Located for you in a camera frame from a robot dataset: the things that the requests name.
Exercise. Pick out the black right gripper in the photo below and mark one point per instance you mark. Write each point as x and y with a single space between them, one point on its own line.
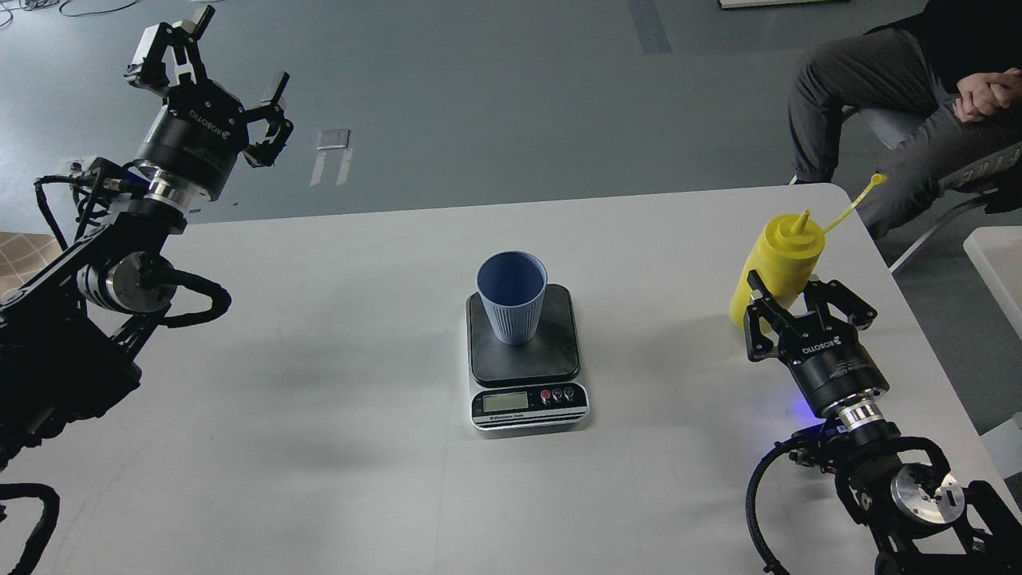
822 353

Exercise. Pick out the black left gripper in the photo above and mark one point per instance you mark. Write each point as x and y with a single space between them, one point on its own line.
199 132

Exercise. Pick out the yellow squeeze bottle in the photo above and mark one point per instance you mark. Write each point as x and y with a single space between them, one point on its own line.
785 254

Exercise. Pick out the blue ribbed plastic cup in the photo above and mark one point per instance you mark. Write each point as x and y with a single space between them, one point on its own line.
512 286

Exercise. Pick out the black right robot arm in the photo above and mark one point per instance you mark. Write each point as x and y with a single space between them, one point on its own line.
922 520

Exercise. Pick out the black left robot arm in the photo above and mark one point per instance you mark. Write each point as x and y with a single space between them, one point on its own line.
71 333

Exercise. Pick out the digital kitchen scale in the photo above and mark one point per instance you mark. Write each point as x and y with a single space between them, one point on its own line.
532 386

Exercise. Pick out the person's clasped hands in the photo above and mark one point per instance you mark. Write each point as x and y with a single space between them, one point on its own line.
983 96

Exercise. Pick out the seated person in dark clothes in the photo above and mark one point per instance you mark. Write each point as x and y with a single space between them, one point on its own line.
912 66

